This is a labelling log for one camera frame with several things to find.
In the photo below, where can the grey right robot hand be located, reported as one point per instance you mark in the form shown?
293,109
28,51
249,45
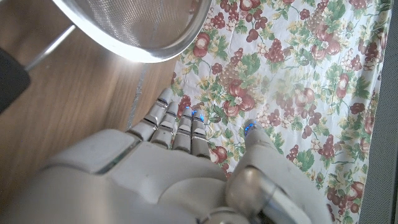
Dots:
155,174

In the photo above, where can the floral fruit print backdrop cloth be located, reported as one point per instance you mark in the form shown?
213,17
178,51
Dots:
295,77

